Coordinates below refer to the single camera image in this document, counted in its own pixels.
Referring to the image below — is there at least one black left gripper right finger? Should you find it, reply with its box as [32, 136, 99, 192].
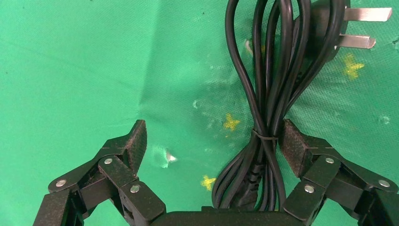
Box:
[278, 118, 399, 226]

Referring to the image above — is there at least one green table cloth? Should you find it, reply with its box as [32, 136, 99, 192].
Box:
[0, 0, 399, 226]

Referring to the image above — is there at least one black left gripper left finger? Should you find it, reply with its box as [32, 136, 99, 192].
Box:
[32, 119, 167, 226]

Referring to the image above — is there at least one black power cable with plug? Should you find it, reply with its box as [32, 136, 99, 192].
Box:
[212, 0, 393, 213]

